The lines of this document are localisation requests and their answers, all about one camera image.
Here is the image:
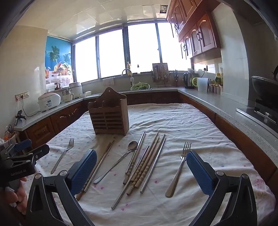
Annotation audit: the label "chrome kitchen faucet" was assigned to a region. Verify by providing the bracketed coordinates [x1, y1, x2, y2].
[121, 68, 134, 87]

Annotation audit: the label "wall power socket strip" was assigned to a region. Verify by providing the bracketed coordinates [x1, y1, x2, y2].
[15, 91, 29, 102]

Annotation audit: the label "tropical fruit wall poster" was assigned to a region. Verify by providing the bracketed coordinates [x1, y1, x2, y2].
[45, 36, 73, 86]

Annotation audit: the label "white plastic bag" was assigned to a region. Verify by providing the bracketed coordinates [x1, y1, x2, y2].
[0, 130, 18, 151]

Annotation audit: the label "white rice cooker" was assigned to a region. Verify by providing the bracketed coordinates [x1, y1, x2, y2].
[38, 92, 61, 112]

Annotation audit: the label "metal chopstick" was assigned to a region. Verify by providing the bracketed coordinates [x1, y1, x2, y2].
[125, 130, 146, 175]
[127, 132, 147, 175]
[140, 137, 167, 194]
[111, 145, 151, 209]

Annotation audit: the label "black electric kettle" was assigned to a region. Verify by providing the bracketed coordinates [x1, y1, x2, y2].
[183, 72, 195, 89]

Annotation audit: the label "yellow oil bottles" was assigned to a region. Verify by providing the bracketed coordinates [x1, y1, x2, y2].
[215, 72, 224, 86]

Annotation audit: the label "metal kitchen utensil rack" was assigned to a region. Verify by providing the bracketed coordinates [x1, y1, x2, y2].
[152, 65, 172, 84]

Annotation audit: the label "black wok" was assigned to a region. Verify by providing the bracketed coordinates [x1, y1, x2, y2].
[251, 65, 278, 105]

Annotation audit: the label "person's left hand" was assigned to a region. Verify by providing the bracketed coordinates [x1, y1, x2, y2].
[7, 176, 28, 215]

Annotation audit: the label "row of spice jars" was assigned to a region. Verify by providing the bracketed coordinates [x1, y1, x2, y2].
[208, 85, 223, 95]

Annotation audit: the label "kitchen scissors holder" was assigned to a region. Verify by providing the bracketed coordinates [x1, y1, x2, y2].
[173, 70, 181, 87]

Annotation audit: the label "black gas stove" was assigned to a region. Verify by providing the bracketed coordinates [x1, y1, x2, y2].
[254, 99, 278, 127]

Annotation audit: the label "wooden upper cabinets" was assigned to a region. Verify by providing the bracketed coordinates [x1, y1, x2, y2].
[166, 0, 222, 60]

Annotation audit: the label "black phone holder stand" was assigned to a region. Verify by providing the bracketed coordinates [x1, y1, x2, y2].
[14, 110, 27, 126]

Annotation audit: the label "metal fork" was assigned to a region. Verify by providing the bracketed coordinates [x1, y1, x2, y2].
[51, 138, 75, 175]
[165, 142, 192, 198]

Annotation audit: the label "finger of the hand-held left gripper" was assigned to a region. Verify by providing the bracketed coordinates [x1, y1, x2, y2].
[6, 139, 32, 155]
[6, 144, 50, 163]

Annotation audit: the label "black power cable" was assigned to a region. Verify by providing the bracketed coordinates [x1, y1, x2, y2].
[21, 97, 42, 118]

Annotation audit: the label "white floral tablecloth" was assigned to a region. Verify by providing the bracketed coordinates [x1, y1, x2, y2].
[22, 103, 276, 226]

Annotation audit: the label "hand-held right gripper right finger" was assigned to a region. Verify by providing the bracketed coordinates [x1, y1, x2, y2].
[186, 150, 258, 226]

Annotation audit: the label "white electric cooking pot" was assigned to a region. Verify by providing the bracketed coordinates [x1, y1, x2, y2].
[69, 82, 83, 96]

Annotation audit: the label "kitchen window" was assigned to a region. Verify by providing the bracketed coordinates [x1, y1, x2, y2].
[73, 22, 192, 83]

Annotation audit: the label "white pitcher green handle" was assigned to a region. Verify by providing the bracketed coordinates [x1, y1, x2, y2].
[192, 77, 209, 92]

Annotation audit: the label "wooden utensil holder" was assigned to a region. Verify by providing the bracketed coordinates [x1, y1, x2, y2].
[87, 87, 130, 136]

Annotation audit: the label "green colander with vegetables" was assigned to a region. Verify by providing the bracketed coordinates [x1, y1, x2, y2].
[130, 82, 152, 91]

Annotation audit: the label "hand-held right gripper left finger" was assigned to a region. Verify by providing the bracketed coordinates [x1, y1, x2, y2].
[26, 149, 98, 226]

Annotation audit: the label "metal spoon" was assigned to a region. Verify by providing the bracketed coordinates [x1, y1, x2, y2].
[93, 141, 139, 184]

